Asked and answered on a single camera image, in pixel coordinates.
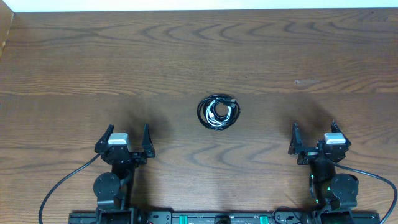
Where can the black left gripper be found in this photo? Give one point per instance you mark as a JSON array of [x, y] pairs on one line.
[[148, 149]]

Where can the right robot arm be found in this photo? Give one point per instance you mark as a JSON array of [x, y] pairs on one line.
[[334, 192]]

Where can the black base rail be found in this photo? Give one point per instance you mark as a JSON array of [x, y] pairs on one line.
[[283, 216]]

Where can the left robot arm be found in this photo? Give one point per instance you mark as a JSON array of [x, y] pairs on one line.
[[113, 189]]

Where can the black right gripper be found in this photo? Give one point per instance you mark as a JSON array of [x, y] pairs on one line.
[[296, 145]]

